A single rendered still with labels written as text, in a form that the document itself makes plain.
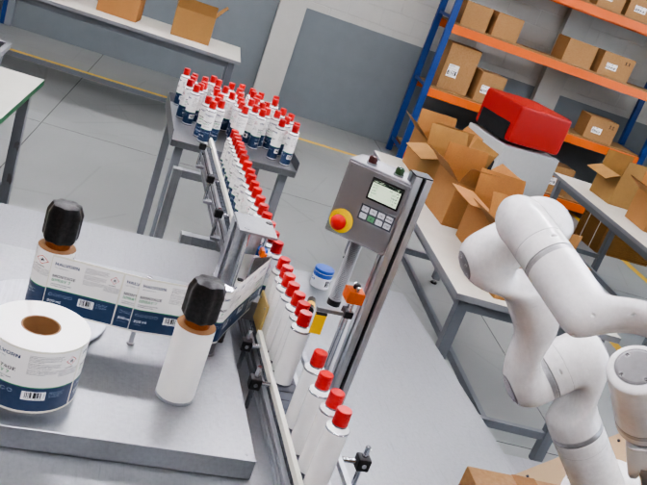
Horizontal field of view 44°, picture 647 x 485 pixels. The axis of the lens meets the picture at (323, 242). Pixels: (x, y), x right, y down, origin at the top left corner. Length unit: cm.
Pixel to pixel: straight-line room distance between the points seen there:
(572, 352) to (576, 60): 777
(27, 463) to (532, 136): 620
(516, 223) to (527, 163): 603
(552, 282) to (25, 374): 101
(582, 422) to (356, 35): 792
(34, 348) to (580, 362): 113
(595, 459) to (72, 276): 127
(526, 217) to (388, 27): 822
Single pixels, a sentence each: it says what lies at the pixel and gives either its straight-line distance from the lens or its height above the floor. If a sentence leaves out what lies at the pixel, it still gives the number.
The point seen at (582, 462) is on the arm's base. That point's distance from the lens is 198.
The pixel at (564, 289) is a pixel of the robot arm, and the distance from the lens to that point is 133.
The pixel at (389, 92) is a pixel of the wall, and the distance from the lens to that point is 969.
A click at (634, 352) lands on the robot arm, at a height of 152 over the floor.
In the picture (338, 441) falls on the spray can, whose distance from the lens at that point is 167.
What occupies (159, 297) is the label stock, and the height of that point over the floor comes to 102.
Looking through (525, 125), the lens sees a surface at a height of 106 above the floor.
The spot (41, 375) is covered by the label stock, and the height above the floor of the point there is 97.
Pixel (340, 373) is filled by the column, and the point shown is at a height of 96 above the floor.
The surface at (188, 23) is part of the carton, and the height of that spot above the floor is 91.
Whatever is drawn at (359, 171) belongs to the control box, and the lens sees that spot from 190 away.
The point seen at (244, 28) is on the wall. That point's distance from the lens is 941.
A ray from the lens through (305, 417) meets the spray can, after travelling 178.
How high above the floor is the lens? 190
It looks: 19 degrees down
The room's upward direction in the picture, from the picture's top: 20 degrees clockwise
